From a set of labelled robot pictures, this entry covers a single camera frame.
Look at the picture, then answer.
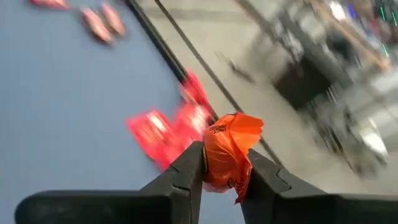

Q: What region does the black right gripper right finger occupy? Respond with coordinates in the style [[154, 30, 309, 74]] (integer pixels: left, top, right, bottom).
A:
[[241, 148, 326, 224]]

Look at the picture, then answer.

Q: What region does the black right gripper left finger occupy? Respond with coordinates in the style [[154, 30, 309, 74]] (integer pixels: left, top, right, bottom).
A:
[[141, 141, 206, 224]]

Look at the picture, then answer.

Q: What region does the orange Reese's candy pack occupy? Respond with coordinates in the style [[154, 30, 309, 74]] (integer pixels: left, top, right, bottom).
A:
[[201, 111, 265, 205]]

